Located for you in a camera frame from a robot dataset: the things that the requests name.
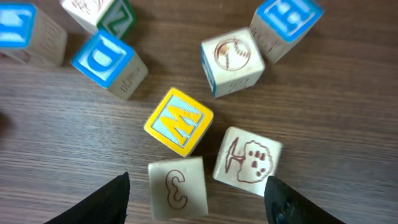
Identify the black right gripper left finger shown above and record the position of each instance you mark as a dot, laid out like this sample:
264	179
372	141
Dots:
107	205

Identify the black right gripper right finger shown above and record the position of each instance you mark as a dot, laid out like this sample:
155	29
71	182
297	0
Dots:
284	205

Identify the plain picture wooden block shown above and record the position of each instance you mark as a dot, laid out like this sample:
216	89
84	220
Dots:
177	188

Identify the blue X side block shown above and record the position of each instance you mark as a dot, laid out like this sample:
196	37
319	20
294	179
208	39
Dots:
245	160

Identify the yellow top wooden block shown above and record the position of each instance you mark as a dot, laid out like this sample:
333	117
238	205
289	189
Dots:
179	122

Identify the blue D wooden block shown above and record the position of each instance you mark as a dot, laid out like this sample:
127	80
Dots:
111	64

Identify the blue side picture block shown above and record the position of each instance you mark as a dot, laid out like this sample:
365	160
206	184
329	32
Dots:
231	62

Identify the blue top block right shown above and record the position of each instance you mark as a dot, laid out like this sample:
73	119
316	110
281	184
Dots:
278	25

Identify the plain top wooden block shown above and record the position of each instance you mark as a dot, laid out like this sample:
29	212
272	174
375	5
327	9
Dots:
115	16

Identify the blue top block left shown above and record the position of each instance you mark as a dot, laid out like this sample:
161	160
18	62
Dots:
30	36

